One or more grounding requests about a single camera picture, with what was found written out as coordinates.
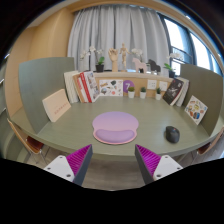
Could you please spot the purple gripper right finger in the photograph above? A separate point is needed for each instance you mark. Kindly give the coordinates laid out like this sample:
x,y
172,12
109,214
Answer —
x,y
154,167

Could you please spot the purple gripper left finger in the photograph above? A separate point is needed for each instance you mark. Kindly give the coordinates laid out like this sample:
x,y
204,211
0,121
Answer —
x,y
72,167

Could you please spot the black computer mouse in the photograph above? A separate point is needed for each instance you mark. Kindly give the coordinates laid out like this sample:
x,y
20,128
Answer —
x,y
172,134

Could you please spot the purple pink mouse pad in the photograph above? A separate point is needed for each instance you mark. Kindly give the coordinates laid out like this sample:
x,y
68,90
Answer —
x,y
115,127

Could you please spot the wooden chair left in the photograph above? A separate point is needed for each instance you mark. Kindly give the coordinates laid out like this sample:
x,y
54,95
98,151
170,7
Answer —
x,y
33,146

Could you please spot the wooden chair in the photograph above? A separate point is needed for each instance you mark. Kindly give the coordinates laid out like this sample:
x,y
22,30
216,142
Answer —
x,y
207,147
33,146

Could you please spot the wooden chair right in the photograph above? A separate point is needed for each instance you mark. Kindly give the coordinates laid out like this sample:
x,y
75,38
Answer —
x,y
207,147

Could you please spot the beige board book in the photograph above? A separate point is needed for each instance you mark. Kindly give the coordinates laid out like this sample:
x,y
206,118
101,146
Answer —
x,y
56,105

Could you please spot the colourful illustrated card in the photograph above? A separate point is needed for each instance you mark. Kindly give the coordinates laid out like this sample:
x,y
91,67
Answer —
x,y
196,109

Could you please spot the small potted plant right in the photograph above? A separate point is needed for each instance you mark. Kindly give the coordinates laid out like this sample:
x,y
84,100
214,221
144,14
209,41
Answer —
x,y
158,94

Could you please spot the small potted plant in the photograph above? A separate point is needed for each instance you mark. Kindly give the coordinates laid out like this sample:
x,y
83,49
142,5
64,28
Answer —
x,y
131,92
143,93
158,94

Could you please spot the black cover book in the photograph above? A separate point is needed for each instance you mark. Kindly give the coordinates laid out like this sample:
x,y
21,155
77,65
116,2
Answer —
x,y
173,91

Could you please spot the small potted plant middle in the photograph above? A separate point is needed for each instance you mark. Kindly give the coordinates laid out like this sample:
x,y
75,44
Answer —
x,y
143,93

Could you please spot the white leaning book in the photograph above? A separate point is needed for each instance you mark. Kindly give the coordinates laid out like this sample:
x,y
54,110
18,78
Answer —
x,y
70,86

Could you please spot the small potted plant left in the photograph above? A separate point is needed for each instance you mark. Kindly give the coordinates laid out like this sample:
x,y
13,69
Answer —
x,y
131,92

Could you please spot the white small card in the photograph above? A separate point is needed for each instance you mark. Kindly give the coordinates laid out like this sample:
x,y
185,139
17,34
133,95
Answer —
x,y
152,84

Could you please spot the red white magazine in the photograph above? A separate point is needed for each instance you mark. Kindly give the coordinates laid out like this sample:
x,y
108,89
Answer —
x,y
90,86

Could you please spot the purple round number sign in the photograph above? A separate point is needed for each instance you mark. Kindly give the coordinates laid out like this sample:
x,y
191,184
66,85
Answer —
x,y
126,85

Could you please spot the illustrated white card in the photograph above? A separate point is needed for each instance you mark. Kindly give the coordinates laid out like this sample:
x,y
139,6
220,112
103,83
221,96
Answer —
x,y
111,87

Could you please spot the green left partition panel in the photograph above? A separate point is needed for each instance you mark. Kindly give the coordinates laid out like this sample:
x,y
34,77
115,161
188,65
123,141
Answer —
x,y
39,79

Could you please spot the green partition panel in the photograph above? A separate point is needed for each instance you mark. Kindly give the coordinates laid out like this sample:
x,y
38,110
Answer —
x,y
39,79
207,86

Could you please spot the green right partition panel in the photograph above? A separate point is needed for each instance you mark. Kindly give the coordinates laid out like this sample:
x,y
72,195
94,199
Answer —
x,y
207,86

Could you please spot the black horse figurine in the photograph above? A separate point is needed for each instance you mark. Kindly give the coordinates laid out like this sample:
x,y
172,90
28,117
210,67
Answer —
x,y
154,66

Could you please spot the white orchid black pot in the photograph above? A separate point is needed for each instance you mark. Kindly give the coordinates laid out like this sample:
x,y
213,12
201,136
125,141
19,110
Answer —
x,y
99,65

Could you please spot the pink horse figurine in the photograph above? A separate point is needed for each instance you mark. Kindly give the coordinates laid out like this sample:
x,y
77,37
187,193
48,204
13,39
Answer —
x,y
139,65

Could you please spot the white orchid right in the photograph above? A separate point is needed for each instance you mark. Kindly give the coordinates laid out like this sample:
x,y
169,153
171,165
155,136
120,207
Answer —
x,y
173,67

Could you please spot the wooden mannequin figure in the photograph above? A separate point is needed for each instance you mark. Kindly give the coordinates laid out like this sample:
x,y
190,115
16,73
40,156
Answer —
x,y
124,51

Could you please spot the wooden hand model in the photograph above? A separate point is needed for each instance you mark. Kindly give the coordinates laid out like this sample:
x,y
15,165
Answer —
x,y
113,55

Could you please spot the grey curtain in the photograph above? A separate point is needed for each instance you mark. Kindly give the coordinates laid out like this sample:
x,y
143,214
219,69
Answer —
x,y
110,26

